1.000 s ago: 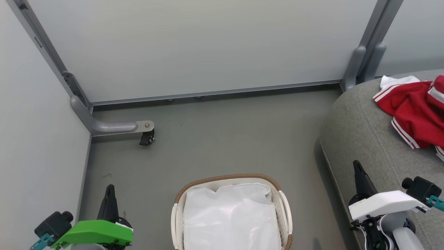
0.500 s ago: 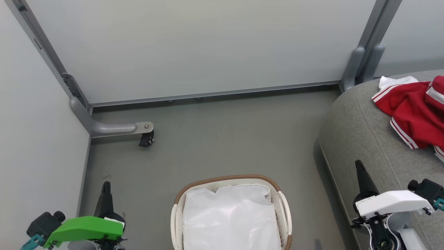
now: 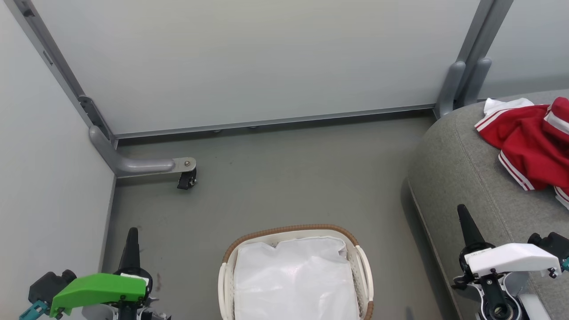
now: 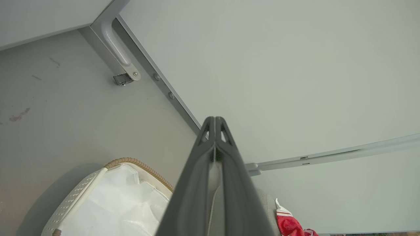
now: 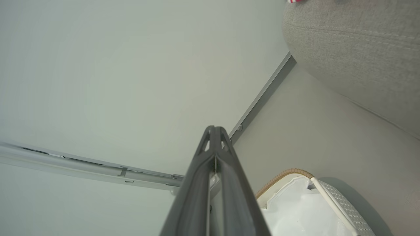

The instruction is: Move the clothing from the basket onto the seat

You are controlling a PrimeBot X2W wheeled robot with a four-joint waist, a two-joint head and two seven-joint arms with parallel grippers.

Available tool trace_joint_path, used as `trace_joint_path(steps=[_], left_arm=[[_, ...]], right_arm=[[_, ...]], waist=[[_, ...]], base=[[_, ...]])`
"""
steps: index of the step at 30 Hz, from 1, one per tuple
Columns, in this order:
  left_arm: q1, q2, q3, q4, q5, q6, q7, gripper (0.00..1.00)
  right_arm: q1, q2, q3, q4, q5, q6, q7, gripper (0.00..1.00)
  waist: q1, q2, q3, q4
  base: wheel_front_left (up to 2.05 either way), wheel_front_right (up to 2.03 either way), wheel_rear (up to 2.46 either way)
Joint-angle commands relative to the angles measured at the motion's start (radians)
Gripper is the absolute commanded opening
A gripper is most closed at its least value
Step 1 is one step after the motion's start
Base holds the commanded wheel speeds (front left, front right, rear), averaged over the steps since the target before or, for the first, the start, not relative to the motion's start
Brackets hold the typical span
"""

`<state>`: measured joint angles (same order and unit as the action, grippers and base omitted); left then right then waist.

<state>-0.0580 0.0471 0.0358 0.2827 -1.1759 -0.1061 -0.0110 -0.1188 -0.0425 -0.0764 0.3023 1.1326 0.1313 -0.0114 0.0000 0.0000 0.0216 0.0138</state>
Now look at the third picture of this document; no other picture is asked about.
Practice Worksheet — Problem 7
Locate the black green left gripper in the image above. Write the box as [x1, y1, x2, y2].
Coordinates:
[28, 227, 154, 319]

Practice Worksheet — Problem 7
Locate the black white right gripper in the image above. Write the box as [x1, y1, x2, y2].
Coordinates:
[457, 204, 569, 280]

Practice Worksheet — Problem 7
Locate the red white-striped garment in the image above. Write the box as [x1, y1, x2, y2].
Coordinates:
[474, 97, 569, 210]

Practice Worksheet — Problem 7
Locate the white laundry basket brown rim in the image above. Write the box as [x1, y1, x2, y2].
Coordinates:
[217, 224, 375, 320]

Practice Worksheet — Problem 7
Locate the grey fabric sofa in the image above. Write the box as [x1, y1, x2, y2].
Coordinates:
[407, 89, 569, 320]

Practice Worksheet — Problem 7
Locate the black caster wheel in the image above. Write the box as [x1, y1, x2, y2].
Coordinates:
[176, 168, 198, 191]

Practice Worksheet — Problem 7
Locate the white cloth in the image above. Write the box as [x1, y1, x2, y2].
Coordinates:
[233, 236, 361, 320]

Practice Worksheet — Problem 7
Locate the grey partition post with foot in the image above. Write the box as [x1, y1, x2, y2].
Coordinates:
[4, 0, 197, 179]

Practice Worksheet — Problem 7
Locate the teal left cable connector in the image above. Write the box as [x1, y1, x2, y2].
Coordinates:
[19, 300, 49, 320]

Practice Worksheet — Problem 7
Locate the grey double partition post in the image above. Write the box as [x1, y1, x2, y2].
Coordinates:
[434, 0, 514, 119]

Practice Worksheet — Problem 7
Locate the grey partition base rail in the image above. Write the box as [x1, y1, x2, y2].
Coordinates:
[113, 104, 437, 140]

